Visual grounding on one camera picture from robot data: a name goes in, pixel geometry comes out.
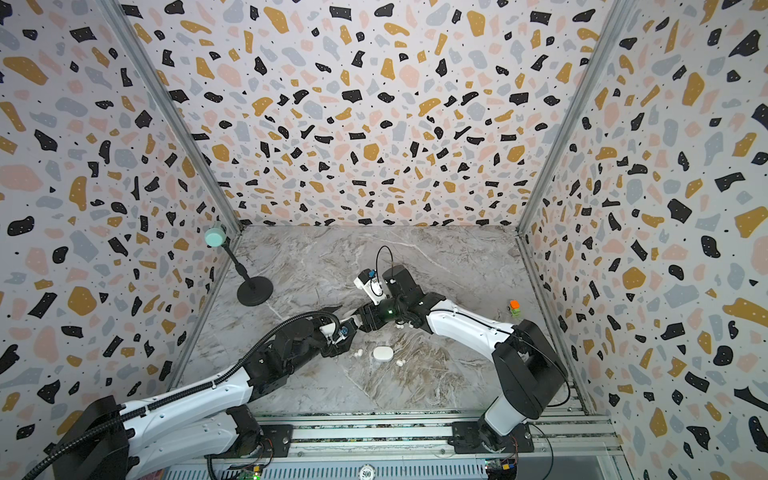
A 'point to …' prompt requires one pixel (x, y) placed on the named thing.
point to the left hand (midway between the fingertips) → (348, 312)
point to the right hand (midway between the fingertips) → (353, 314)
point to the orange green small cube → (515, 307)
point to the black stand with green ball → (257, 289)
